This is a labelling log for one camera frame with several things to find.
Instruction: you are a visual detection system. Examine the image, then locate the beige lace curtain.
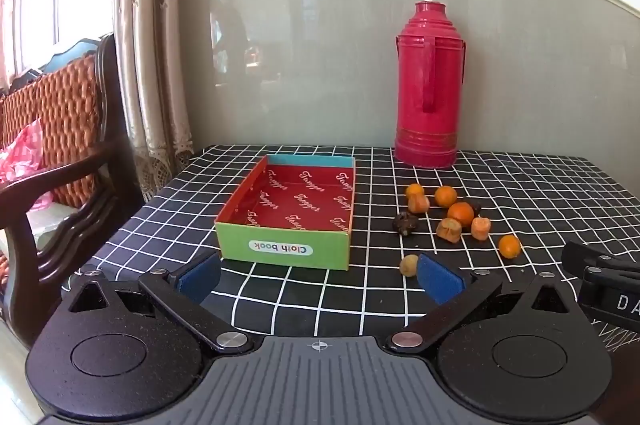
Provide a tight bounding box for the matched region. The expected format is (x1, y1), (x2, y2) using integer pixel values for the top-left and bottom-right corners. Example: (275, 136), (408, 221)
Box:
(112, 0), (196, 204)

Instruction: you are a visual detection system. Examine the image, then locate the black white checked tablecloth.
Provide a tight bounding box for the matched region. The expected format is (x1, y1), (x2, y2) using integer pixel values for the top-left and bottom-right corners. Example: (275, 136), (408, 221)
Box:
(65, 144), (640, 356)

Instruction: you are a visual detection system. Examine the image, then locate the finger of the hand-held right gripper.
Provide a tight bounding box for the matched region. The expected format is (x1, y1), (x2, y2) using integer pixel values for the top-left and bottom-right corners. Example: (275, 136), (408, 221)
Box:
(560, 241), (640, 278)

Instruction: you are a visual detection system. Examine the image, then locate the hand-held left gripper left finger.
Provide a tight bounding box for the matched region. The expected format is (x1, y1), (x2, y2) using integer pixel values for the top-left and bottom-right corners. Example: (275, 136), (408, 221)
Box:
(61, 251), (256, 353)

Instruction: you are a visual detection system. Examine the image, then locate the dark wooden armchair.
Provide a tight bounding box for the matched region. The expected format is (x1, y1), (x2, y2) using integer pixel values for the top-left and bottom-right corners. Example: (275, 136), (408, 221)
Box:
(0, 32), (147, 347)

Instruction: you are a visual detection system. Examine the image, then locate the orange woven chair cushion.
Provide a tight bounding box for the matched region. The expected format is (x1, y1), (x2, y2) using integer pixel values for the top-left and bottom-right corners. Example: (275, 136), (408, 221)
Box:
(0, 54), (108, 208)

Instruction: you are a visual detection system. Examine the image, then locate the pink checked cloth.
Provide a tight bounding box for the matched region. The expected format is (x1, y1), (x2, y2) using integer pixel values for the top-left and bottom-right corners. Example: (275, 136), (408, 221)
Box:
(0, 118), (45, 184)

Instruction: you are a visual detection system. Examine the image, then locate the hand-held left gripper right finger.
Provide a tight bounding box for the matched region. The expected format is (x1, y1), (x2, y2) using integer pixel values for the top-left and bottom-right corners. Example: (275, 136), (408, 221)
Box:
(385, 253), (583, 353)

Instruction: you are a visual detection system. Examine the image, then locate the red thermos flask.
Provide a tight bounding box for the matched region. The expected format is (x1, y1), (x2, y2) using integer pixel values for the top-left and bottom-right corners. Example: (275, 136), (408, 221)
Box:
(393, 0), (468, 169)

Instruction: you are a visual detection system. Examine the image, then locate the green and red cardboard box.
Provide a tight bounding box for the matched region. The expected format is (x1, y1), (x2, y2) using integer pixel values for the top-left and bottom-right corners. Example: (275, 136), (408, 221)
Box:
(215, 154), (357, 272)

